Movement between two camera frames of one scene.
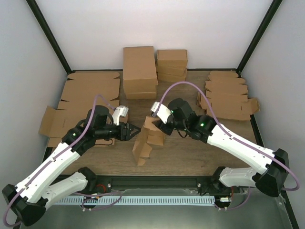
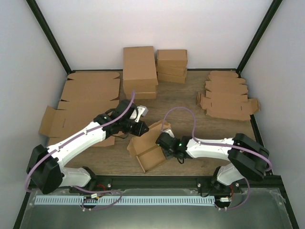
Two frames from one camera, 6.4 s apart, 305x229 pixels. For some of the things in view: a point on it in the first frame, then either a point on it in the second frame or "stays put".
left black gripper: (125, 135) → (139, 131)
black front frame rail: (199, 183) stays put
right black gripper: (163, 128) → (167, 154)
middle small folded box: (178, 70) stays put
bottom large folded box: (141, 95) stays put
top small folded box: (172, 57) stays put
